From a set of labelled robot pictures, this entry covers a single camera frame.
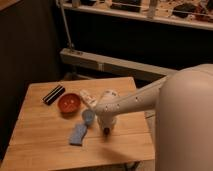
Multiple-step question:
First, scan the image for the grey metal beam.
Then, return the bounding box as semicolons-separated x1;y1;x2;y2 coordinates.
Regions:
60;48;176;81

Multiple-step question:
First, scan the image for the small blue cup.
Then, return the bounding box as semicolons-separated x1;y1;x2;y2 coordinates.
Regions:
82;109;95;126

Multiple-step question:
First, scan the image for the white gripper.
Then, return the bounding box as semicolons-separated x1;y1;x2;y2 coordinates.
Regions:
97;115;116;135

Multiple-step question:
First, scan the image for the white shelf with clutter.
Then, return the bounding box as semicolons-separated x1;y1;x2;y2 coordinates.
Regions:
55;0;213;31

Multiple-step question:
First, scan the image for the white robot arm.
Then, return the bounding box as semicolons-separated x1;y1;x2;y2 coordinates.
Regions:
95;64;213;171

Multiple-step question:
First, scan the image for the blue sponge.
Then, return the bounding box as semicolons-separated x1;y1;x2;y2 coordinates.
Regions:
69;124;87;146

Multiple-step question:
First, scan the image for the wooden table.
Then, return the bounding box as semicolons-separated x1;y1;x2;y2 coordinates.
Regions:
0;82;155;171

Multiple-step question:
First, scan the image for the orange ceramic bowl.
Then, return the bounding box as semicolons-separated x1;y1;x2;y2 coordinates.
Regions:
58;93;81;113

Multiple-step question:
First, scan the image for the black rectangular box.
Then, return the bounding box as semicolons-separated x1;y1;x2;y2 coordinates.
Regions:
43;85;65;105

